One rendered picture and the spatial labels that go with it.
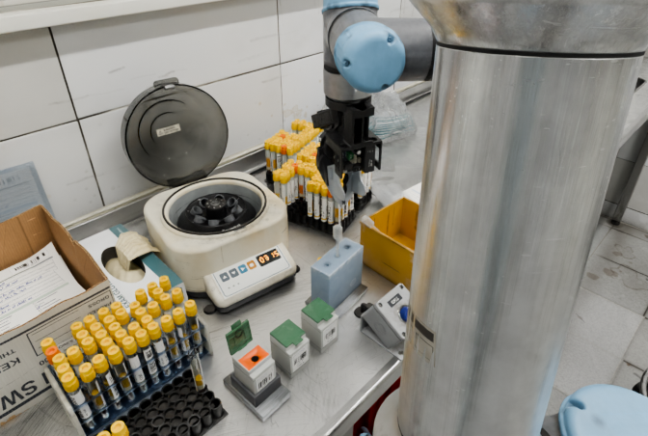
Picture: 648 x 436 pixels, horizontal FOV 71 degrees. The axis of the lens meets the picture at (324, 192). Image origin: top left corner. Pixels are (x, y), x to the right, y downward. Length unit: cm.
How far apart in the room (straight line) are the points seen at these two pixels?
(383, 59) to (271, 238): 46
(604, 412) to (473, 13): 32
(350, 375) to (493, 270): 55
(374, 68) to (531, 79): 36
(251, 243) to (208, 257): 8
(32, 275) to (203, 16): 62
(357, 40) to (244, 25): 66
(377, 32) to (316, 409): 52
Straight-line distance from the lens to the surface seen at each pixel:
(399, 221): 99
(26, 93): 98
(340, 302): 84
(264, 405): 72
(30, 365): 79
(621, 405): 44
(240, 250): 85
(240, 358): 69
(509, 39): 19
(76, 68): 100
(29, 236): 100
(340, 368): 76
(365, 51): 53
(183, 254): 82
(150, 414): 74
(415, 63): 57
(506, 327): 24
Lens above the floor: 149
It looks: 32 degrees down
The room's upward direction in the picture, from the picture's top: straight up
